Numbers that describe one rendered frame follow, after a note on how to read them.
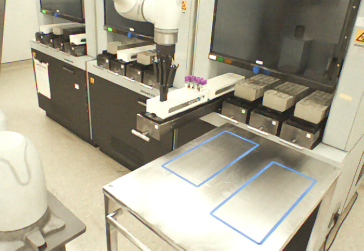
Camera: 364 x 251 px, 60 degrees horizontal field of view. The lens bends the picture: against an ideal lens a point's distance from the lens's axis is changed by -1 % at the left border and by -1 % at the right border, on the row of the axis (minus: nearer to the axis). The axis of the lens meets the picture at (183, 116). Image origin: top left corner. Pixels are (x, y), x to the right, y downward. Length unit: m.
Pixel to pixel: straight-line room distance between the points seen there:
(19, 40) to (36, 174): 4.00
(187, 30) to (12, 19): 3.32
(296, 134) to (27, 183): 1.00
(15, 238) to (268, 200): 0.66
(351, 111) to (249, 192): 0.62
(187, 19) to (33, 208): 1.17
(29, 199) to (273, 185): 0.65
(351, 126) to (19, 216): 1.17
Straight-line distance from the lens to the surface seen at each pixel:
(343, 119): 1.40
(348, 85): 1.36
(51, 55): 2.76
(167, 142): 1.87
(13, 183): 0.85
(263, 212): 0.87
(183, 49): 1.74
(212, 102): 1.49
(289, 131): 1.40
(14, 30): 4.75
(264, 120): 1.43
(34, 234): 0.94
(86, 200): 2.16
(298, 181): 1.02
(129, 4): 1.24
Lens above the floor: 1.37
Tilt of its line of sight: 25 degrees down
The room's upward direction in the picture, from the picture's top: 4 degrees clockwise
